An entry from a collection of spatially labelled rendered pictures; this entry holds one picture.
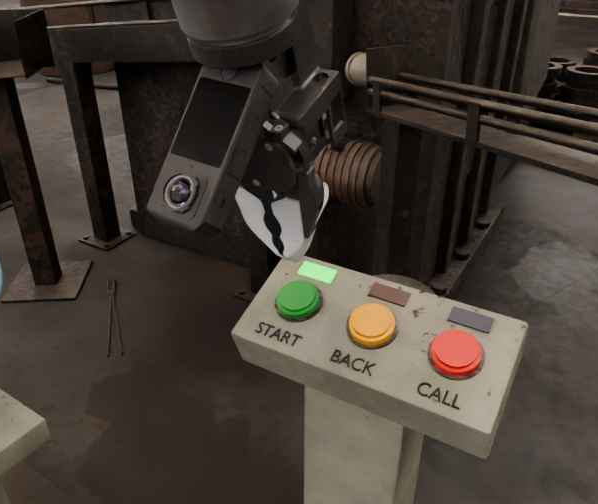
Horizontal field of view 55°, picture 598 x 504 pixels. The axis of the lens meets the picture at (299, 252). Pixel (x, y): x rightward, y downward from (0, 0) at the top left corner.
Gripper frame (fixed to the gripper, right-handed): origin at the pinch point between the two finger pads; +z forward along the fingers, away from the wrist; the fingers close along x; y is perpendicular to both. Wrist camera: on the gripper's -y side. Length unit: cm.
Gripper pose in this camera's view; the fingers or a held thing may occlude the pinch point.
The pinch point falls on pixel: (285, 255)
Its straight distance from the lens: 48.9
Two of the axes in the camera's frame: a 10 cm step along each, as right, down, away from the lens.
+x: -8.6, -2.6, 4.4
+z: 1.7, 6.6, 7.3
